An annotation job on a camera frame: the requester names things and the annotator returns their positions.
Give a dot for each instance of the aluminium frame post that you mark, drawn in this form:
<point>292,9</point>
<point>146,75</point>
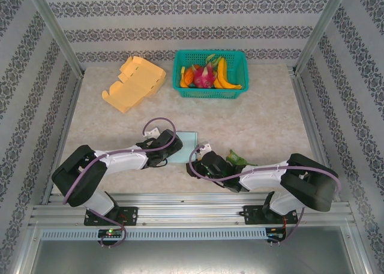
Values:
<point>54,25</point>
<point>324,25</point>

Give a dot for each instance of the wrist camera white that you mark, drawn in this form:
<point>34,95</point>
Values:
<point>151,131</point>
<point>205,146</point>

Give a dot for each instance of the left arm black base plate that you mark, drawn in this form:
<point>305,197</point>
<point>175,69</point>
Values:
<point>129,215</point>

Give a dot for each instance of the orange fruit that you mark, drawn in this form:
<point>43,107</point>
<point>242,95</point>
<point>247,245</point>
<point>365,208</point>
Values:
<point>189,76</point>

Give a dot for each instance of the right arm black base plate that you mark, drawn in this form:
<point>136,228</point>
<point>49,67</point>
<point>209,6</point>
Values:
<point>255,215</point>

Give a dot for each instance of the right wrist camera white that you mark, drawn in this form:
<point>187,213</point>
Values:
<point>205,146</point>

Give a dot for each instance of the yellow banana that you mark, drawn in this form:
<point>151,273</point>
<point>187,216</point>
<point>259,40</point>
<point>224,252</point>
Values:
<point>222,71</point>
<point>220,85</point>

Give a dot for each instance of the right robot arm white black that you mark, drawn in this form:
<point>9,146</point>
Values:
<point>309,181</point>

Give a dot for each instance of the aluminium mounting rail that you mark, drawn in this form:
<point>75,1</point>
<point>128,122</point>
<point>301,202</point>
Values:
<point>192,209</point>

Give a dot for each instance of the yellow paper box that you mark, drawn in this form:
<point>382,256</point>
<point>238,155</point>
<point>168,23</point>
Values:
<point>135,85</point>

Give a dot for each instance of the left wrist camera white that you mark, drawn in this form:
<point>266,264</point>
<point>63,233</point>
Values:
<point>151,131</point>

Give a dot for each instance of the light blue paper box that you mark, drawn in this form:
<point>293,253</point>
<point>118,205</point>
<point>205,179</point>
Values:
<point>187,145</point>

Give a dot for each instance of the left aluminium side rail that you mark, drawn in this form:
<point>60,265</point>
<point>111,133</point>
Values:
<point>64,130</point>

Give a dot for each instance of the teal plastic basket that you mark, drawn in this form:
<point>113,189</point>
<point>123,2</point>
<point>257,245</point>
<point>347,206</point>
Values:
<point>210,94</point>

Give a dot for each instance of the right aluminium side rail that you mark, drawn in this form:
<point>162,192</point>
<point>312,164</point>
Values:
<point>312,130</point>

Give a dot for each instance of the left aluminium frame post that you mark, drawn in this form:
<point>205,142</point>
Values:
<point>54,25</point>

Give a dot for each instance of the aluminium side rail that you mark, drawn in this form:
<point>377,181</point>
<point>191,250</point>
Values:
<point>312,130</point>
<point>64,130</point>

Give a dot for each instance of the pink dragon fruit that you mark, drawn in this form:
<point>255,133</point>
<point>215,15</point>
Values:
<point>204,77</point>

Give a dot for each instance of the right aluminium frame post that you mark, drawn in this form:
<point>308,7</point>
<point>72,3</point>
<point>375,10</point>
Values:
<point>324,25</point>

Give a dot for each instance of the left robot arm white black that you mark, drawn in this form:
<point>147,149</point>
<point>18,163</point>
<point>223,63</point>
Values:
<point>78,178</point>

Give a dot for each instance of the small yellow fruit piece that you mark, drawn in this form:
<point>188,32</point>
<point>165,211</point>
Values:
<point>182,77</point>

